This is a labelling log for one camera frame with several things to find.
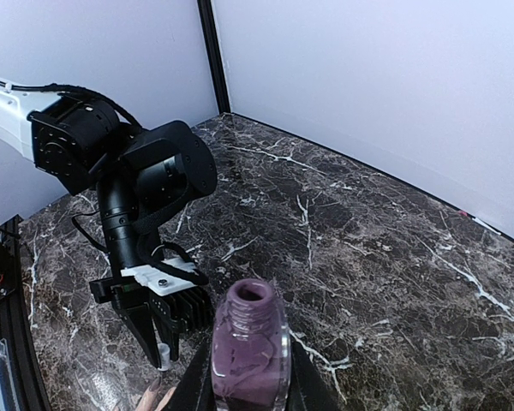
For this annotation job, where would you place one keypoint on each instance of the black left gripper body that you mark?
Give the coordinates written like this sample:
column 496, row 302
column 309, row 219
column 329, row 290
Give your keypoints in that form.
column 123, row 293

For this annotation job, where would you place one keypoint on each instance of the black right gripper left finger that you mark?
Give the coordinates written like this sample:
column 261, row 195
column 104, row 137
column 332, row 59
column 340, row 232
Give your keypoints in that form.
column 194, row 392

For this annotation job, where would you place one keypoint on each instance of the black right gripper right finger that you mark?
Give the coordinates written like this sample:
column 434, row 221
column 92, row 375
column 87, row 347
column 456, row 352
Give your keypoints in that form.
column 307, row 391

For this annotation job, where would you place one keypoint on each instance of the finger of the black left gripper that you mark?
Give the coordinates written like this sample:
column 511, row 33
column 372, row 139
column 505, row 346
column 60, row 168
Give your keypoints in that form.
column 168, row 336
column 139, row 322

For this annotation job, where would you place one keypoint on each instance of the white nail polish brush cap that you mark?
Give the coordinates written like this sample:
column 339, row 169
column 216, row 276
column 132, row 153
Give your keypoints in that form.
column 164, row 357

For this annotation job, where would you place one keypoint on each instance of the purple nail polish bottle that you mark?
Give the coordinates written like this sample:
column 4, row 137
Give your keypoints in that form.
column 250, row 352

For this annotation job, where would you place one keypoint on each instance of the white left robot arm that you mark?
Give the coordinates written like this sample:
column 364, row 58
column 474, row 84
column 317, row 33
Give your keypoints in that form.
column 143, row 178

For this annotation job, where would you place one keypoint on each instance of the person's bare hand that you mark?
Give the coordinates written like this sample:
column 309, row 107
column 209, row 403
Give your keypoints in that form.
column 153, row 398

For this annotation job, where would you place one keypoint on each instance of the black left frame post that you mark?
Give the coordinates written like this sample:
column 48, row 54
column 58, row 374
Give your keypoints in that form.
column 213, row 52

